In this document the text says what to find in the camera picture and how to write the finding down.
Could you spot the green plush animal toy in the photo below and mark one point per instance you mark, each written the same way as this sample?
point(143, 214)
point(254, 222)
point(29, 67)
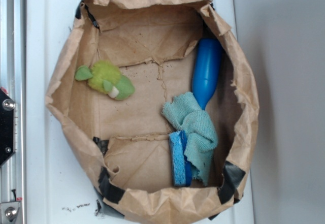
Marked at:
point(106, 78)

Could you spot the blue sponge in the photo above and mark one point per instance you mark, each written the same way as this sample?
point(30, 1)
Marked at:
point(181, 167)

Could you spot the black mounting bracket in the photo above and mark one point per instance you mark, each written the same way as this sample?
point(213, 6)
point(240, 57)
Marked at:
point(6, 127)

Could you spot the blue plastic bottle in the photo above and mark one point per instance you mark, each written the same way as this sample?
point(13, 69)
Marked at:
point(206, 70)

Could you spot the aluminium frame rail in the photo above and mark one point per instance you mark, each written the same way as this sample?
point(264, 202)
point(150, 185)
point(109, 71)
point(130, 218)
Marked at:
point(13, 38)

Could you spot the teal terry cloth rag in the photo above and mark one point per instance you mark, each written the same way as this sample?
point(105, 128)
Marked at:
point(185, 114)

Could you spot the brown paper bag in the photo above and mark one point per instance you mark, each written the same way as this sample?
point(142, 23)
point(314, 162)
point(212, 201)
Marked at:
point(123, 145)

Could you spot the silver corner bracket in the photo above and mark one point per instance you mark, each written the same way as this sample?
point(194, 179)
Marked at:
point(10, 213)

